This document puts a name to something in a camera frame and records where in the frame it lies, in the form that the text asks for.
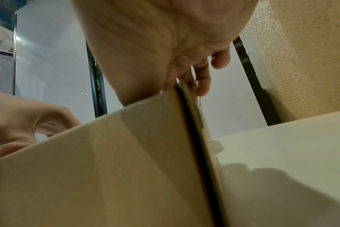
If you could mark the person's left hand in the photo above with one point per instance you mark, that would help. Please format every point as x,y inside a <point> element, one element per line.
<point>16,117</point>

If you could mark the person's right hand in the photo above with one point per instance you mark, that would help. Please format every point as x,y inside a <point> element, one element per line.
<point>147,40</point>

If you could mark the brown cardboard box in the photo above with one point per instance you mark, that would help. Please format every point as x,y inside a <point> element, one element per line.
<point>108,168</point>

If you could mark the black window frame bar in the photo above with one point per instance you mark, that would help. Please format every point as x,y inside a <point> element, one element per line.
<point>256,84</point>
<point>98,86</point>

